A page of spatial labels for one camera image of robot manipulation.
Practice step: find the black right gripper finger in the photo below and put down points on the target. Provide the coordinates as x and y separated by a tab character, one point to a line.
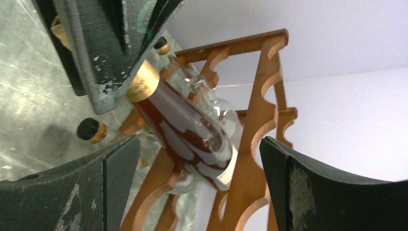
86	194
110	39
309	195
47	13

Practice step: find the dark bottle white label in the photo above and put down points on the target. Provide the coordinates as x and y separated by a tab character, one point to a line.
192	138

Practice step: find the brown wooden wine rack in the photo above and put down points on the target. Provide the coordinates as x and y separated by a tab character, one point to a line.
249	191

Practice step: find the clear empty glass bottle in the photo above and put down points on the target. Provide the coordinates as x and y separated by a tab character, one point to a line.
189	82

